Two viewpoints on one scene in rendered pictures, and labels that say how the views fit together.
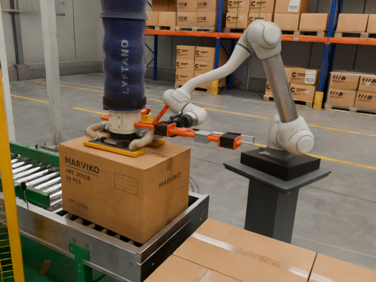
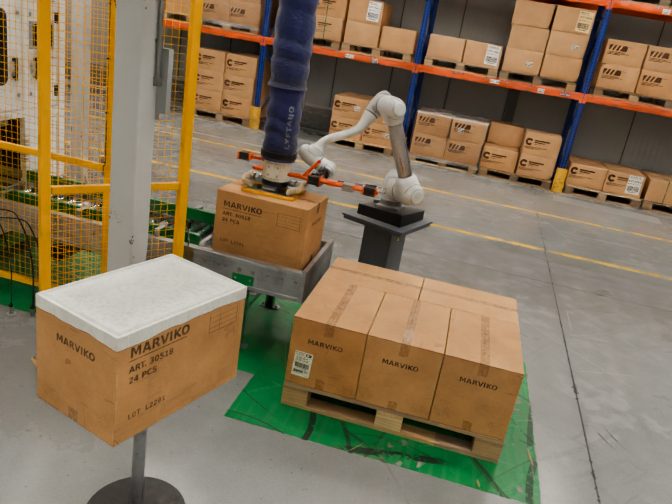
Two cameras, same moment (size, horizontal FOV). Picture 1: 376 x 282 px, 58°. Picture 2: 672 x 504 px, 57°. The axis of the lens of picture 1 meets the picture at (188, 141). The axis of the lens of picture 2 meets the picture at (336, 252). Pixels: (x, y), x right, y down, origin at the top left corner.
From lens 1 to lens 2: 2.28 m
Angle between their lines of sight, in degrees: 17
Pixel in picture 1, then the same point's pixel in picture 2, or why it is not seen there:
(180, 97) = (316, 152)
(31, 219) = (189, 255)
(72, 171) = (230, 213)
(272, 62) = (397, 130)
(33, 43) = not seen: outside the picture
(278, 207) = (390, 252)
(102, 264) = (266, 287)
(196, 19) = (230, 12)
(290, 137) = (405, 190)
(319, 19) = (405, 37)
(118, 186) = (280, 224)
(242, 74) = not seen: hidden behind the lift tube
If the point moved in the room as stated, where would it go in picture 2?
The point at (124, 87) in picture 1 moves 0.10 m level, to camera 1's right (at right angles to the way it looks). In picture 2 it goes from (286, 143) to (302, 145)
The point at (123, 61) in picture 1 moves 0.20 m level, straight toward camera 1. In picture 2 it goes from (288, 123) to (301, 130)
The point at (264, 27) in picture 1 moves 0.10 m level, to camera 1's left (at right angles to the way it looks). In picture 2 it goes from (394, 103) to (379, 101)
